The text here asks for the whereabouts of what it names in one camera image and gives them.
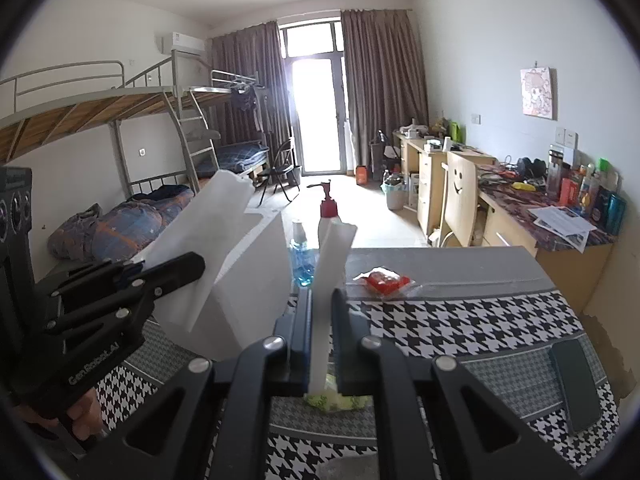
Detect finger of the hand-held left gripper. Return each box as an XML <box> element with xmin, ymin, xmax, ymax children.
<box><xmin>50</xmin><ymin>258</ymin><xmax>146</xmax><ymax>303</ymax></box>
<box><xmin>42</xmin><ymin>252</ymin><xmax>206</xmax><ymax>336</ymax></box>

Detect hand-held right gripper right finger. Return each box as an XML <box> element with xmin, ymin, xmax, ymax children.
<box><xmin>331</xmin><ymin>287</ymin><xmax>583</xmax><ymax>480</ymax></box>

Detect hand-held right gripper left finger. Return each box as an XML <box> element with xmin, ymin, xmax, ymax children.
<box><xmin>65</xmin><ymin>287</ymin><xmax>313</xmax><ymax>480</ymax></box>

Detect white tissue sheet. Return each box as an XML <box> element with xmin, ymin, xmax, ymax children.
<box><xmin>145</xmin><ymin>169</ymin><xmax>257</xmax><ymax>333</ymax></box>

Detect light green cloth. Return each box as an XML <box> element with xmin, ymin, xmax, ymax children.
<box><xmin>304</xmin><ymin>372</ymin><xmax>373</xmax><ymax>411</ymax></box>

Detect white foam box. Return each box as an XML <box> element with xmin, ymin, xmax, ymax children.
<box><xmin>212</xmin><ymin>207</ymin><xmax>293</xmax><ymax>363</ymax></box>

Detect person's left hand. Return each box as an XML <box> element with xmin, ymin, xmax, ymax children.
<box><xmin>60</xmin><ymin>387</ymin><xmax>108</xmax><ymax>443</ymax></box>

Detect blue orange quilt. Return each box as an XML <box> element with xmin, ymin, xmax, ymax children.
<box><xmin>47</xmin><ymin>185</ymin><xmax>196</xmax><ymax>261</ymax></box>

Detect red snack packet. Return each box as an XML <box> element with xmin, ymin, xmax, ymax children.
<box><xmin>352</xmin><ymin>268</ymin><xmax>423</xmax><ymax>301</ymax></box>

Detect blue liquid spray bottle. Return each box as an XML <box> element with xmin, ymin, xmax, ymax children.
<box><xmin>289</xmin><ymin>219</ymin><xmax>319</xmax><ymax>288</ymax></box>

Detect houndstooth tablecloth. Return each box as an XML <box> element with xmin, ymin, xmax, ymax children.
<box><xmin>92</xmin><ymin>246</ymin><xmax>621</xmax><ymax>480</ymax></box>

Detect white pump bottle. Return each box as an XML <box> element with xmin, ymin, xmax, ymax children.
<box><xmin>306</xmin><ymin>180</ymin><xmax>346</xmax><ymax>261</ymax></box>

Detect metal bunk bed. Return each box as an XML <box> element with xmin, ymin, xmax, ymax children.
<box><xmin>0</xmin><ymin>50</ymin><xmax>226</xmax><ymax>281</ymax></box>
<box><xmin>190</xmin><ymin>70</ymin><xmax>271</xmax><ymax>181</ymax></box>

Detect black folding chair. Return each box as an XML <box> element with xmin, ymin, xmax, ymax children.
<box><xmin>255</xmin><ymin>137</ymin><xmax>303</xmax><ymax>206</ymax></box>

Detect white floor basket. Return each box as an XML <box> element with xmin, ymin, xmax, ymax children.
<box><xmin>382</xmin><ymin>172</ymin><xmax>408</xmax><ymax>211</ymax></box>

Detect wooden desk with drawers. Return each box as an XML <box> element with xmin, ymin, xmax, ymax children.
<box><xmin>392</xmin><ymin>130</ymin><xmax>496</xmax><ymax>236</ymax></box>

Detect wooden smiley face chair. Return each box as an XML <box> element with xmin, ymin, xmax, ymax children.
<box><xmin>440</xmin><ymin>150</ymin><xmax>486</xmax><ymax>248</ymax></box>

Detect hanging dark clothes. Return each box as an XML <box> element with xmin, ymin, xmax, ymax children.
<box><xmin>232</xmin><ymin>85</ymin><xmax>268</xmax><ymax>136</ymax></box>

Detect black bag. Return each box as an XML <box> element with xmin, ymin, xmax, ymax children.
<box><xmin>370</xmin><ymin>130</ymin><xmax>396</xmax><ymax>181</ymax></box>

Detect brown curtain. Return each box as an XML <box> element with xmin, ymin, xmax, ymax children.
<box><xmin>207</xmin><ymin>20</ymin><xmax>293</xmax><ymax>171</ymax></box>
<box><xmin>340</xmin><ymin>8</ymin><xmax>430</xmax><ymax>176</ymax></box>

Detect glass balcony door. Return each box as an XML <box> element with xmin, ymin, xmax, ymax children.
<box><xmin>277</xmin><ymin>20</ymin><xmax>348</xmax><ymax>173</ymax></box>

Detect wooden desk with patterned cover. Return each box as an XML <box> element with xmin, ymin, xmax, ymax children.
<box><xmin>477</xmin><ymin>170</ymin><xmax>613</xmax><ymax>311</ymax></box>

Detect black phone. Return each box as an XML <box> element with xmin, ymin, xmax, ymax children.
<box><xmin>548</xmin><ymin>339</ymin><xmax>603</xmax><ymax>436</ymax></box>

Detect white air conditioner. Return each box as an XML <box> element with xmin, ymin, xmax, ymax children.
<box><xmin>156</xmin><ymin>32</ymin><xmax>206</xmax><ymax>56</ymax></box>

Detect printed papers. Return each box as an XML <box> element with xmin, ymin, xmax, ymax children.
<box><xmin>529</xmin><ymin>205</ymin><xmax>598</xmax><ymax>253</ymax></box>

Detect black headphones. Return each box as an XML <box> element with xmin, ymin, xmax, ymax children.
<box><xmin>515</xmin><ymin>157</ymin><xmax>548</xmax><ymax>181</ymax></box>

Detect row of toiletry bottles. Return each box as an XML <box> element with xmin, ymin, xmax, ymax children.
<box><xmin>545</xmin><ymin>145</ymin><xmax>628</xmax><ymax>236</ymax></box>

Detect pink wall picture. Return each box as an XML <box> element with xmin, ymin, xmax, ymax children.
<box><xmin>520</xmin><ymin>66</ymin><xmax>558</xmax><ymax>121</ymax></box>

